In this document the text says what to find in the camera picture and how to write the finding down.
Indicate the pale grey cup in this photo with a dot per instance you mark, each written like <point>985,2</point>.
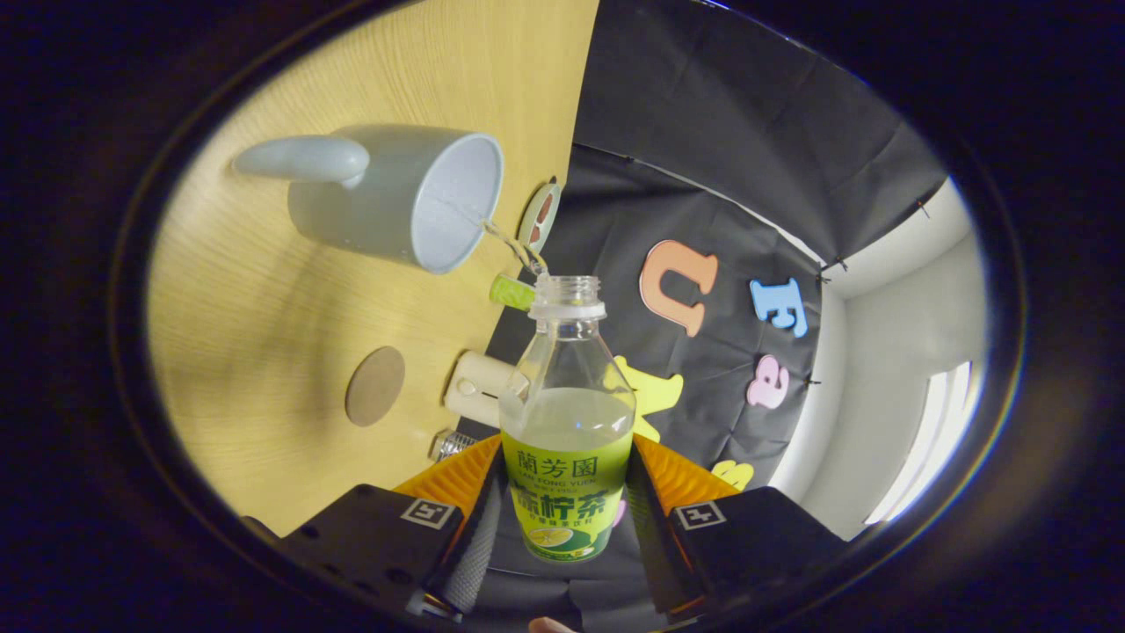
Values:
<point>378,202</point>

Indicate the round brown coaster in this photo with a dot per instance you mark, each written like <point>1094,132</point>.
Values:
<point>375,387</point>

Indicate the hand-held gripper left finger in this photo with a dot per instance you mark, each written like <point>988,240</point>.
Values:
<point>479,536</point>

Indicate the cream toaster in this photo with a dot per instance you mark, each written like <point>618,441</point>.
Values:
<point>479,387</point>

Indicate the wooden table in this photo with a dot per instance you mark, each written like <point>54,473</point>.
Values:
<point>264,334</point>

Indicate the small capped white-green bottle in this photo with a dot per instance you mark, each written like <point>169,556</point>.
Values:
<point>510,292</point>

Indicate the black backdrop cloth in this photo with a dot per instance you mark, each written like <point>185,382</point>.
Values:
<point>703,132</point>

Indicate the pale green plate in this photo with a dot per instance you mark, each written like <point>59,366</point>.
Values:
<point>527,220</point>

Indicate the ceiling light panel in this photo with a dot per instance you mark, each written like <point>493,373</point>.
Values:
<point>923,448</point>

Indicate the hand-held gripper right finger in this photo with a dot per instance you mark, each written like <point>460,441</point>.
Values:
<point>650,545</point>

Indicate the clear juice bottle green label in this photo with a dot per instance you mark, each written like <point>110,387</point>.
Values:
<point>567,492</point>

